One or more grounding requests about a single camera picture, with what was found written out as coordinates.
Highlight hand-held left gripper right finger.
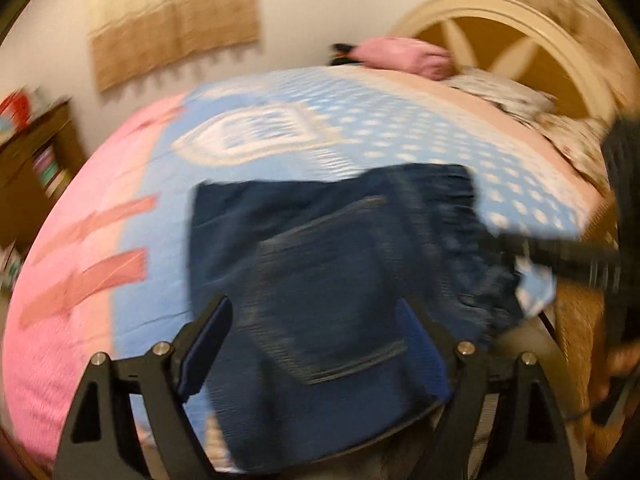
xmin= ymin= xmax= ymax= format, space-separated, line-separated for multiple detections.
xmin=395 ymin=294 xmax=577 ymax=480

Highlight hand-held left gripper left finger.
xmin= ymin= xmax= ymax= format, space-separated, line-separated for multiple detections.
xmin=52 ymin=295 xmax=234 ymax=480

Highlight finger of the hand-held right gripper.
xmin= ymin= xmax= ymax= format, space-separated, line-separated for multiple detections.
xmin=492 ymin=231 xmax=622 ymax=282

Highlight dark blue denim jeans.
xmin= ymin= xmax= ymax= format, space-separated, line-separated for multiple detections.
xmin=188 ymin=162 xmax=539 ymax=479

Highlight pink and blue printed bedspread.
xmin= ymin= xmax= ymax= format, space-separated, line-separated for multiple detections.
xmin=4 ymin=67 xmax=609 ymax=467

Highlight heart patterned fringed blanket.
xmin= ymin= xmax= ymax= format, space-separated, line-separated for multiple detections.
xmin=447 ymin=66 xmax=617 ymax=197

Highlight cream and brown headboard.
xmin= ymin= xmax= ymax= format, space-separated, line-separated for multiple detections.
xmin=387 ymin=0 xmax=640 ymax=128

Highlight stack of pastel books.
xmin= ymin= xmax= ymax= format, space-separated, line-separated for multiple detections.
xmin=31 ymin=144 xmax=69 ymax=197

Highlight brown wooden desk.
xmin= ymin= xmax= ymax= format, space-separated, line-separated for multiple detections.
xmin=0 ymin=99 xmax=87 ymax=257

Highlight pink folded quilt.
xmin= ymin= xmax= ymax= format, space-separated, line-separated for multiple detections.
xmin=352 ymin=36 xmax=454 ymax=81

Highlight black bag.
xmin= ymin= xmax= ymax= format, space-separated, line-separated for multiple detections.
xmin=329 ymin=42 xmax=369 ymax=66

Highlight red gift bag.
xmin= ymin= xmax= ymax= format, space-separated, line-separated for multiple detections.
xmin=0 ymin=89 xmax=32 ymax=132

